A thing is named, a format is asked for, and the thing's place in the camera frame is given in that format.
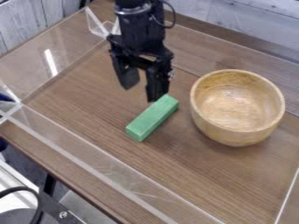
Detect clear acrylic corner bracket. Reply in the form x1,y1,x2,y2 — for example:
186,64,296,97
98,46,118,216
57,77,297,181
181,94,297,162
83,7,121,39

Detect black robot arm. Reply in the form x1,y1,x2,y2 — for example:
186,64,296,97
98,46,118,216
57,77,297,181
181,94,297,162
106,0,176,102

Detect black cable loop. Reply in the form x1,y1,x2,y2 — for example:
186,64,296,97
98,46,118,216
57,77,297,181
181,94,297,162
0,186,43,224

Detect light wooden bowl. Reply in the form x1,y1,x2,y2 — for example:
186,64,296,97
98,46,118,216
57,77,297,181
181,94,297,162
190,69,285,147

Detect clear acrylic tray wall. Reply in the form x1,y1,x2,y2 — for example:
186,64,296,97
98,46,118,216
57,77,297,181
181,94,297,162
0,83,224,224

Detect black table leg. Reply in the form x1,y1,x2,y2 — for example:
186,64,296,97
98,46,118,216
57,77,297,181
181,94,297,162
42,174,55,196

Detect metal bracket with screw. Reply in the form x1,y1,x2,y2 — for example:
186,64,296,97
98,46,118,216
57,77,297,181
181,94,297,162
38,192,86,224

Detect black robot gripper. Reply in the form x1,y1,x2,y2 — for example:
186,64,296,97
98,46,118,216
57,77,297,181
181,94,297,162
106,34,173,102

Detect green rectangular block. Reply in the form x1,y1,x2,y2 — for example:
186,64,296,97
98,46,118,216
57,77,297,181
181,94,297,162
125,94,178,142

